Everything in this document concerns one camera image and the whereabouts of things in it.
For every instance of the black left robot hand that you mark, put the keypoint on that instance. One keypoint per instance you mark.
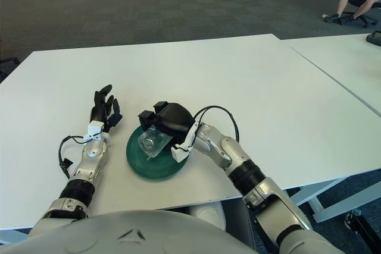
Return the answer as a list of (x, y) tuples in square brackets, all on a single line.
[(99, 111)]

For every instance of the black stand base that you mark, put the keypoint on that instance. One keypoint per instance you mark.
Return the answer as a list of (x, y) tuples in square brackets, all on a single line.
[(361, 227)]

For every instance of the grey robot torso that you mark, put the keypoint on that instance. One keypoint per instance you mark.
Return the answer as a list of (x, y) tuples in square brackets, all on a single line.
[(134, 236)]

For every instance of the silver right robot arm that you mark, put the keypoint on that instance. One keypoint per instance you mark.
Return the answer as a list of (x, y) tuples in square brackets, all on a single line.
[(226, 150)]

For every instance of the black office chair with person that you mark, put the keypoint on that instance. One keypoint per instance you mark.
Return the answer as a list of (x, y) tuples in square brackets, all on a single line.
[(357, 2)]

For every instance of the clear plastic water bottle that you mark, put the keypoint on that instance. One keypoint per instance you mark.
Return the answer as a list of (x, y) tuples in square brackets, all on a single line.
[(153, 142)]

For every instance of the empty black office chair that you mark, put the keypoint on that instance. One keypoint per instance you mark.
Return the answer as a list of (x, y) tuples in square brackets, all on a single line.
[(9, 63)]

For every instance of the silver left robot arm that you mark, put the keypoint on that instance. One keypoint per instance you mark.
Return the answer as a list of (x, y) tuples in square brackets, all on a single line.
[(92, 153)]

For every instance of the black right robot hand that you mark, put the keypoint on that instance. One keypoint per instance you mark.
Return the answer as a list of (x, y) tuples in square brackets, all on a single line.
[(174, 120)]

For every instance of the grey robot thigh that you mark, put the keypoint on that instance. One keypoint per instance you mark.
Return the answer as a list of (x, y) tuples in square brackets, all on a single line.
[(208, 213)]

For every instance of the green round plate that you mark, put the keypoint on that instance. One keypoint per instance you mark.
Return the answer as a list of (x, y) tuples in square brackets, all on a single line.
[(157, 169)]

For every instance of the white table frame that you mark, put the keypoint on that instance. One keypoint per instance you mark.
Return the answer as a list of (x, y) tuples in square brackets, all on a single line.
[(321, 203)]

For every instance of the black device on table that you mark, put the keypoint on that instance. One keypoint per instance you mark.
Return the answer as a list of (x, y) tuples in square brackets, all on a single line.
[(375, 38)]

